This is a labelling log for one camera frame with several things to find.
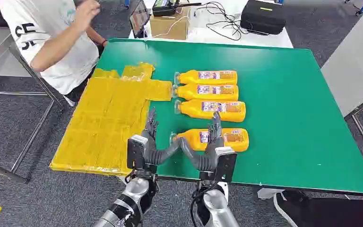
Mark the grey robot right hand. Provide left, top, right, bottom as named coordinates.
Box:
left=179, top=112, right=225, bottom=172

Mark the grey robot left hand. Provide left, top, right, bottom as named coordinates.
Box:
left=140, top=107, right=181, bottom=166

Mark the person's hand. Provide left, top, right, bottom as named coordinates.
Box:
left=74, top=0, right=101, bottom=32

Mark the orange drink bottle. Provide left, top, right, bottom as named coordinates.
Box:
left=170, top=128, right=250, bottom=153
left=173, top=84, right=240, bottom=102
left=174, top=99, right=247, bottom=123
left=173, top=69, right=239, bottom=86

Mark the person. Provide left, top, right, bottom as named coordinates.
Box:
left=0, top=0, right=109, bottom=107

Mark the tablet screen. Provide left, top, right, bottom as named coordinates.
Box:
left=129, top=0, right=151, bottom=39

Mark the yellow sheet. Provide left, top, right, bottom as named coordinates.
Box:
left=49, top=62, right=173, bottom=177

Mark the black radio device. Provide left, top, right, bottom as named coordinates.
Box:
left=152, top=0, right=202, bottom=17

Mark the cardboard box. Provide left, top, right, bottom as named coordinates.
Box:
left=149, top=8, right=191, bottom=41

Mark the green table mat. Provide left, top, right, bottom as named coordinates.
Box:
left=50, top=38, right=363, bottom=196

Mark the white table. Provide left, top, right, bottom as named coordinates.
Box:
left=128, top=0, right=294, bottom=49

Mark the black carry case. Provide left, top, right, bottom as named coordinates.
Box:
left=240, top=0, right=287, bottom=35

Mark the grey table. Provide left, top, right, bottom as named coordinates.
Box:
left=320, top=3, right=363, bottom=171

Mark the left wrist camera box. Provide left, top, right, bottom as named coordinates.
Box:
left=127, top=134, right=149, bottom=172

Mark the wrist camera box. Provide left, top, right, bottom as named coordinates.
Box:
left=214, top=146, right=238, bottom=183
left=127, top=134, right=149, bottom=172

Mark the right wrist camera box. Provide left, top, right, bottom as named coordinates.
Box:
left=214, top=146, right=238, bottom=183

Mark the white strap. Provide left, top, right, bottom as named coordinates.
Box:
left=257, top=188, right=299, bottom=227

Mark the black cable bundle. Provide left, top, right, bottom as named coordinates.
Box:
left=195, top=1, right=251, bottom=41

